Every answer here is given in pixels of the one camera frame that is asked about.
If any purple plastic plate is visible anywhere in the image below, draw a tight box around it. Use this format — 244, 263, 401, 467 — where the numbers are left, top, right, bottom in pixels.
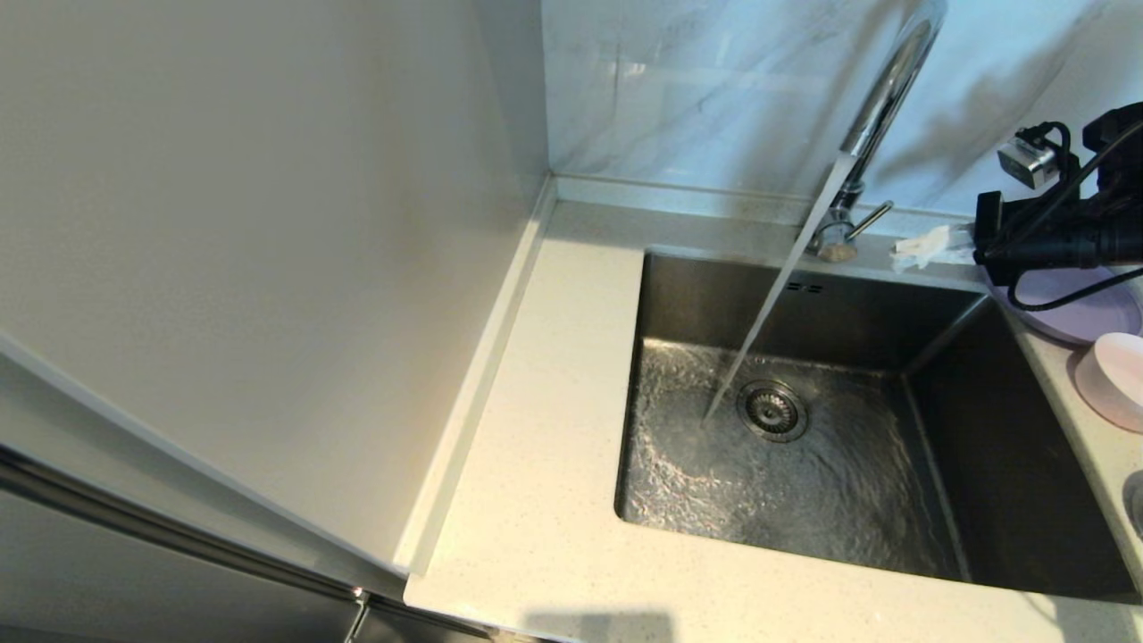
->
987, 263, 1142, 347

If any pink plastic cup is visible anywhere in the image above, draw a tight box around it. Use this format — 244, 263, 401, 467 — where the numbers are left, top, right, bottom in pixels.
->
1074, 332, 1143, 431

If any chrome gooseneck faucet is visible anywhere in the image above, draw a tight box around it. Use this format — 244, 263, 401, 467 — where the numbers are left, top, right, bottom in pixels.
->
804, 0, 947, 264

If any stainless steel sink basin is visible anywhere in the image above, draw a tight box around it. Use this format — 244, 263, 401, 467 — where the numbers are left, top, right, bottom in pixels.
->
613, 248, 1139, 601

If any round metal drain strainer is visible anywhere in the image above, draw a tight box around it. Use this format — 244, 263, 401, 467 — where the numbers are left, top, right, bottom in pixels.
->
737, 380, 810, 444

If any white tall cabinet side panel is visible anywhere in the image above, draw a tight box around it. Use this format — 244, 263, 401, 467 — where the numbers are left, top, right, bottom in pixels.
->
0, 0, 550, 572

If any grey upper cabinet door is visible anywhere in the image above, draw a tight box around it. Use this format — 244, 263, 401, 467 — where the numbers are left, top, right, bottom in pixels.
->
0, 326, 410, 601

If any grey cabinet door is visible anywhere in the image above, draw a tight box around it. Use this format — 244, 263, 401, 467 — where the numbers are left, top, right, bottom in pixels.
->
0, 478, 363, 643
0, 326, 410, 601

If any grey lower cabinet door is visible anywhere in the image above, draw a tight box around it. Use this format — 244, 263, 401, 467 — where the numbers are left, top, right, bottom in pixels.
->
0, 478, 363, 643

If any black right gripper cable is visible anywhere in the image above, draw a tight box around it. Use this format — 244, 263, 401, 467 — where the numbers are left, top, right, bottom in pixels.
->
987, 121, 1143, 313

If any metal door trim rail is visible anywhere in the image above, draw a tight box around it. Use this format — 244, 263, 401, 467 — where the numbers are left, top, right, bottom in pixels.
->
0, 438, 369, 604

